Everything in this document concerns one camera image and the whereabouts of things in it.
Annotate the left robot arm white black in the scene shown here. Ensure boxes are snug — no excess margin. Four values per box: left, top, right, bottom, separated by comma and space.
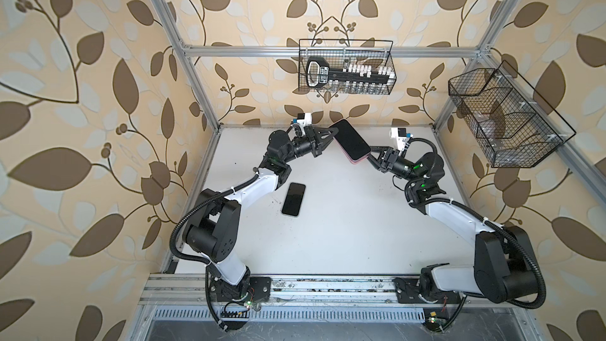
169, 124, 339, 300

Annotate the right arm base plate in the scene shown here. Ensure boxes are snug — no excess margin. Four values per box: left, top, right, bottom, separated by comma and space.
392, 277, 462, 306

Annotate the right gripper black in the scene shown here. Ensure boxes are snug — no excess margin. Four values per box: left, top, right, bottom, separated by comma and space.
363, 146, 422, 189

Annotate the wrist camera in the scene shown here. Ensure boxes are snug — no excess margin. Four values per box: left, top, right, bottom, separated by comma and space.
291, 113, 312, 129
390, 127, 413, 154

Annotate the black white tool in basket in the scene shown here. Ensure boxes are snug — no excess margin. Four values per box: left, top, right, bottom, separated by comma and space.
303, 57, 397, 92

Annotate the aluminium front rail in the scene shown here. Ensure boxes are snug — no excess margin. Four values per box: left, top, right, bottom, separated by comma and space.
140, 274, 512, 324

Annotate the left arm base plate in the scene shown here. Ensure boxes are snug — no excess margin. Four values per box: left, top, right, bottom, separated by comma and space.
209, 276, 271, 302

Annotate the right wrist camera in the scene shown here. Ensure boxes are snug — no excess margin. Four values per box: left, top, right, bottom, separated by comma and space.
390, 127, 413, 154

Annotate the aluminium cage frame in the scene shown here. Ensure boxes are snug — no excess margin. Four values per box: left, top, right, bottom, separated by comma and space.
132, 0, 606, 341

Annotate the black phone on table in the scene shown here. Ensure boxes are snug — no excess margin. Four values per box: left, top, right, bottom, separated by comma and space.
281, 182, 306, 217

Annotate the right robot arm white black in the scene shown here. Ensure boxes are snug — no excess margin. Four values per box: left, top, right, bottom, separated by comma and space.
368, 137, 547, 309

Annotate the back wire basket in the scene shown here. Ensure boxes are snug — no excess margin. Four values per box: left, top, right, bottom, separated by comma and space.
297, 38, 397, 96

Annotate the side wire basket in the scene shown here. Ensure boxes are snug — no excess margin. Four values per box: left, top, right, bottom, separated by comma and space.
448, 60, 577, 168

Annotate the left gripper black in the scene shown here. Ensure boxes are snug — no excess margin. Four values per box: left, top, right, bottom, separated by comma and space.
278, 128, 335, 167

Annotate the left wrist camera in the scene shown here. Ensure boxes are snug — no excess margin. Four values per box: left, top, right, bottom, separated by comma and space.
291, 113, 312, 129

